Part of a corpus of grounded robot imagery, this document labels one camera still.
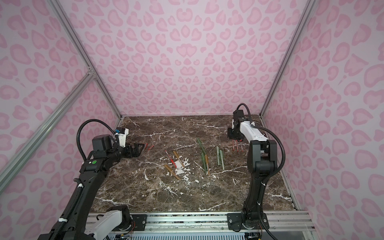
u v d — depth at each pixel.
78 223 0.40
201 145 1.02
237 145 1.01
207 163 0.93
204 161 0.93
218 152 0.98
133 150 0.69
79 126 0.54
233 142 1.04
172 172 0.90
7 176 0.51
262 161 0.53
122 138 0.68
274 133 0.50
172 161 0.95
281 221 0.75
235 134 0.88
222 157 0.95
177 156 0.97
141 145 0.76
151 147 1.01
